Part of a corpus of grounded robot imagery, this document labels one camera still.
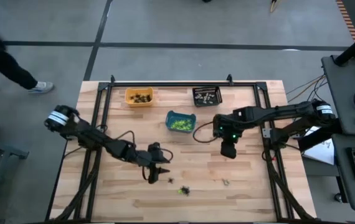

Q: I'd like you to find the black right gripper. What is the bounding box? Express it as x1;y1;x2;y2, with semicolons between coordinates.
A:
212;112;244;160

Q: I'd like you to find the orange plastic bin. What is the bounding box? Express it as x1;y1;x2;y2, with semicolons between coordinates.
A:
124;86;154;108

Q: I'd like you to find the white printed sheet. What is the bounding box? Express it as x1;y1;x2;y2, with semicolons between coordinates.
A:
301;123;336;166

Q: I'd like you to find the teal plastic bin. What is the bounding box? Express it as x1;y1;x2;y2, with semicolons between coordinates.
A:
165;110;197;134

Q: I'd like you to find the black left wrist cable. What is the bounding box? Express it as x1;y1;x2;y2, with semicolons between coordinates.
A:
115;130;174;182

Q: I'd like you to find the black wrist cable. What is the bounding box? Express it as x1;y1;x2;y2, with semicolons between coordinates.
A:
115;130;174;182
192;121;217;144

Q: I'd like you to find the black mesh plastic basket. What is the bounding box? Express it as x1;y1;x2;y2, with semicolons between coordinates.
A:
192;86;224;108

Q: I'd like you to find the grey desk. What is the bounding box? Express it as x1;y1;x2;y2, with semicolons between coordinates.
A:
321;55;355;136
331;133;355;213

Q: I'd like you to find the black cable bundle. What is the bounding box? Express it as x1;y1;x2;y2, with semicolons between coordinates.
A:
285;74;329;105

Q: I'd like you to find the black aluminium table frame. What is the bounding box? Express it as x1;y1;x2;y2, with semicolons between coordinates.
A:
45;74;317;223

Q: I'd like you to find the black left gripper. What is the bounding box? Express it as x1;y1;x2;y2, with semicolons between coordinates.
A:
135;142;171;185

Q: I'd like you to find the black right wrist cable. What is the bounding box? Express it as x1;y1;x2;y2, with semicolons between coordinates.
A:
192;121;217;144

